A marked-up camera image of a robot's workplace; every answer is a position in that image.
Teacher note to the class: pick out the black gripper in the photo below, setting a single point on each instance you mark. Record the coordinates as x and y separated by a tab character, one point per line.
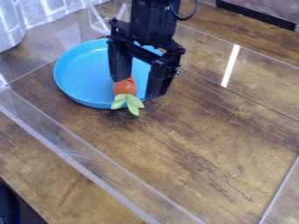
149	28

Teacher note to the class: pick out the orange toy carrot green leaves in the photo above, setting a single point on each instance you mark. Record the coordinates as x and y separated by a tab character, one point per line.
124	91

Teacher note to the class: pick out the blue round plastic tray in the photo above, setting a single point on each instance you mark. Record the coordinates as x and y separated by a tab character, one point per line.
81	74

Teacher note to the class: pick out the white grey checked curtain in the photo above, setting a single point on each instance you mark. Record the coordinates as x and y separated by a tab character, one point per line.
20	15

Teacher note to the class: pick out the dark wooden furniture edge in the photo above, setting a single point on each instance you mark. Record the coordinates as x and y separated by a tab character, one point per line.
275	12

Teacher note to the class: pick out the clear acrylic enclosure wall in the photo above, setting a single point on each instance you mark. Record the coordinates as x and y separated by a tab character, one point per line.
206	157

